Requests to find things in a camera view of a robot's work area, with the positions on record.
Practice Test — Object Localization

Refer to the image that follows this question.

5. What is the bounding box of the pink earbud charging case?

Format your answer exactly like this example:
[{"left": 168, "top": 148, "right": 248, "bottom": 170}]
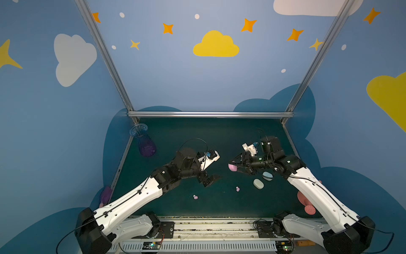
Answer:
[{"left": 228, "top": 164, "right": 238, "bottom": 172}]

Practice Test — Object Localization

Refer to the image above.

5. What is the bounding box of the light blue earbud case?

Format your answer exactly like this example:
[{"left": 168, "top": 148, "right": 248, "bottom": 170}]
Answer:
[{"left": 262, "top": 171, "right": 274, "bottom": 182}]

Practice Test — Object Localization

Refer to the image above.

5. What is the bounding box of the mint green earbud case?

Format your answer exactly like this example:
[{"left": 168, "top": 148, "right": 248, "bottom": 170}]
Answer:
[{"left": 253, "top": 179, "right": 264, "bottom": 189}]

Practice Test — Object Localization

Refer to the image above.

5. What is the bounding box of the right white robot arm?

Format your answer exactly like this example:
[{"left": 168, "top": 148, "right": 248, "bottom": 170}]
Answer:
[{"left": 236, "top": 136, "right": 375, "bottom": 254}]

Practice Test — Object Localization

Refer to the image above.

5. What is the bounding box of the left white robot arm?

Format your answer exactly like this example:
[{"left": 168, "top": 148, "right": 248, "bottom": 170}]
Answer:
[{"left": 74, "top": 148, "right": 220, "bottom": 254}]

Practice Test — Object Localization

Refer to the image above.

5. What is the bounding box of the purple ribbed glass vase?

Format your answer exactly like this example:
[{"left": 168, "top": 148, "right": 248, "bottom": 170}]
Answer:
[{"left": 130, "top": 123, "right": 156, "bottom": 157}]

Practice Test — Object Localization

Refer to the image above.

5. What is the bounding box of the pink toy watering can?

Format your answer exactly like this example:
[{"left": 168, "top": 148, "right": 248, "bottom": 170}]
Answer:
[{"left": 297, "top": 192, "right": 317, "bottom": 215}]

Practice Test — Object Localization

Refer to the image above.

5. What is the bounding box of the left green circuit board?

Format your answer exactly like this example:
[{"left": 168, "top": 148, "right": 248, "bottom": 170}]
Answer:
[{"left": 142, "top": 242, "right": 161, "bottom": 250}]

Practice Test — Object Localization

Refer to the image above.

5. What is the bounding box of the green circuit board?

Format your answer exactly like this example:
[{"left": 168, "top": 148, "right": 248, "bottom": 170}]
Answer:
[
  {"left": 142, "top": 242, "right": 161, "bottom": 250},
  {"left": 276, "top": 241, "right": 295, "bottom": 254}
]

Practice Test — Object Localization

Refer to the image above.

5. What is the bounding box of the right green circuit board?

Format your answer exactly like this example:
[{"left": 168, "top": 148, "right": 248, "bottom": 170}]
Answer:
[{"left": 276, "top": 241, "right": 295, "bottom": 254}]

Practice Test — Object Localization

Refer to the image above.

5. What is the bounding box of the blue toy garden fork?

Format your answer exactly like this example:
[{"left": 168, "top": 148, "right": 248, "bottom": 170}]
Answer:
[{"left": 296, "top": 240, "right": 316, "bottom": 247}]

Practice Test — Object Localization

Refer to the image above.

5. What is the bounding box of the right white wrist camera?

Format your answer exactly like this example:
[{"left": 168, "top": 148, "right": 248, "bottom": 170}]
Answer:
[{"left": 242, "top": 142, "right": 259, "bottom": 156}]

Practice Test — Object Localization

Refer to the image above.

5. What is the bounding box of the aluminium right frame post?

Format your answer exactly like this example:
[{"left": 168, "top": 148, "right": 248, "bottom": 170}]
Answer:
[{"left": 281, "top": 0, "right": 356, "bottom": 126}]

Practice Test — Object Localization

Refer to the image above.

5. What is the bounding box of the aluminium frame post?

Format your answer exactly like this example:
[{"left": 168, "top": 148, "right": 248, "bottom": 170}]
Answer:
[
  {"left": 75, "top": 0, "right": 134, "bottom": 113},
  {"left": 281, "top": 0, "right": 356, "bottom": 126}
]

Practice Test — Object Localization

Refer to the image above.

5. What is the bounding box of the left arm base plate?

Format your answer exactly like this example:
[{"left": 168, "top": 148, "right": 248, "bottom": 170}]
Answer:
[{"left": 133, "top": 221, "right": 175, "bottom": 239}]

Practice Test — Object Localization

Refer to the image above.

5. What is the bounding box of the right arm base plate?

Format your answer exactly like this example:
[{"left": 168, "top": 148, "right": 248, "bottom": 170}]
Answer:
[{"left": 253, "top": 219, "right": 300, "bottom": 238}]

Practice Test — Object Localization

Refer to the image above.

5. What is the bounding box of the front aluminium rail bed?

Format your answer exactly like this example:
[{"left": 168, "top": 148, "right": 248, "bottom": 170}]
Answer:
[{"left": 109, "top": 217, "right": 326, "bottom": 254}]

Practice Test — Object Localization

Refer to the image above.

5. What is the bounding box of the aluminium back frame rail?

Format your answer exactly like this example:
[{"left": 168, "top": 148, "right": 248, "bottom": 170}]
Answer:
[{"left": 128, "top": 111, "right": 294, "bottom": 119}]

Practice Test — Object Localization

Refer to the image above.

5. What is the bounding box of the aluminium left frame post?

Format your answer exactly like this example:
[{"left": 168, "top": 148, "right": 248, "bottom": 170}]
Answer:
[{"left": 75, "top": 0, "right": 134, "bottom": 113}]

